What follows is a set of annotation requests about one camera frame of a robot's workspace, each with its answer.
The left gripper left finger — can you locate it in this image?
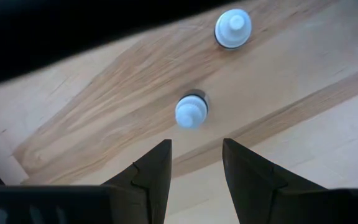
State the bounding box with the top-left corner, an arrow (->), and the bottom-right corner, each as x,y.
102,139 -> 173,224

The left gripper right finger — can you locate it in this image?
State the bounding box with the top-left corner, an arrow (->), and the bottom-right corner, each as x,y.
222,138 -> 329,224

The small white-capped dropper bottle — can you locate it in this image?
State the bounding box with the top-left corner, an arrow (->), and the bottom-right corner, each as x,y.
174,93 -> 210,130
213,8 -> 253,50

